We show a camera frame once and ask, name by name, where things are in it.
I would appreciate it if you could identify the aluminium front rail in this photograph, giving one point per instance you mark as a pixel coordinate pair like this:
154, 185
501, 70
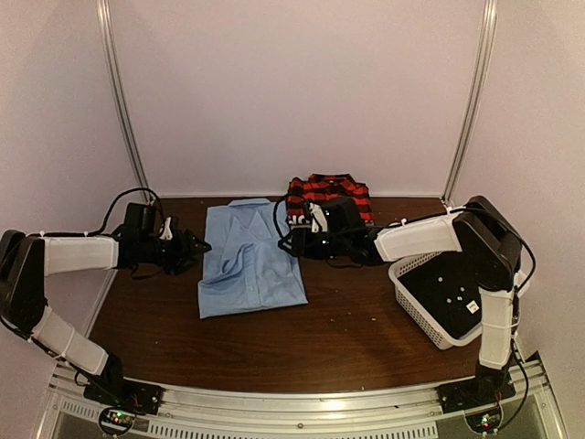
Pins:
403, 412

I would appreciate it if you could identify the right circuit board with leds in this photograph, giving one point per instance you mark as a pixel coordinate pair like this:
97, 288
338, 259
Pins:
484, 422

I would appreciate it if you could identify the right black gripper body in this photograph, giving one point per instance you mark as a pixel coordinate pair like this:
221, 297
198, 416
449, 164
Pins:
336, 246

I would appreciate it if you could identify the circuit board with leds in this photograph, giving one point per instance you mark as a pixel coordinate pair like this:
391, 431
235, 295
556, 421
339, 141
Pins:
484, 422
113, 421

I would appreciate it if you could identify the black shirt in basket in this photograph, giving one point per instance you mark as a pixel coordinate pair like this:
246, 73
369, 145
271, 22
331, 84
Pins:
441, 291

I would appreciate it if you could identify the black folded shirt white letters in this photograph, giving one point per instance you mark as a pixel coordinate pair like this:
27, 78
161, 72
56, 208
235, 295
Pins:
297, 221

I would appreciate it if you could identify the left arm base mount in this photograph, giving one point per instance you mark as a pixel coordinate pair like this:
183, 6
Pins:
129, 395

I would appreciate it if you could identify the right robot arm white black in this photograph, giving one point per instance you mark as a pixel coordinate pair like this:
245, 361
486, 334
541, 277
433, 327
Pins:
477, 229

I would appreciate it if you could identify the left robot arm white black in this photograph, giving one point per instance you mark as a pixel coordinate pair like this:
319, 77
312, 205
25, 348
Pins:
145, 237

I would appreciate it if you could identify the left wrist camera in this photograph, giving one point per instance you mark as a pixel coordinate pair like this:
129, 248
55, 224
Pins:
167, 230

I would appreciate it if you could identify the left circuit board with leds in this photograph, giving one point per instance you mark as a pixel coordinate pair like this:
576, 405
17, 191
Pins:
113, 421

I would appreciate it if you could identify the light blue long sleeve shirt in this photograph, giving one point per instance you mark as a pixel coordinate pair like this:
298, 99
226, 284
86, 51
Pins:
246, 271

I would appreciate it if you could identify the white plastic basket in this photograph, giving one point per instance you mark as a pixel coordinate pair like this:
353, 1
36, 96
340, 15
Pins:
498, 324

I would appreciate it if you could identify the red black plaid folded shirt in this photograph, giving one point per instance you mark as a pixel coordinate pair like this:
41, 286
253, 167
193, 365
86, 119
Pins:
319, 188

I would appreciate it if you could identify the left aluminium frame post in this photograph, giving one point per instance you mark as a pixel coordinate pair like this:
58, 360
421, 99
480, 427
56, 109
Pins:
112, 64

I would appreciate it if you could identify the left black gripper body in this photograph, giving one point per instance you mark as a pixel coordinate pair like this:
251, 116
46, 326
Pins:
171, 256

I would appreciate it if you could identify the aluminium frame post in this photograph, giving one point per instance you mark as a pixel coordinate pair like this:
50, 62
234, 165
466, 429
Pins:
484, 53
112, 64

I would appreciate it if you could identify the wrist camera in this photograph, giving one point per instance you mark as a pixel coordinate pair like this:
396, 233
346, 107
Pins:
315, 217
167, 230

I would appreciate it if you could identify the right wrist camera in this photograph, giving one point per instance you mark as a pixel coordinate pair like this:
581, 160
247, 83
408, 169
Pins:
315, 217

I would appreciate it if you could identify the right aluminium frame post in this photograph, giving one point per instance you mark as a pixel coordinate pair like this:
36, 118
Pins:
484, 53

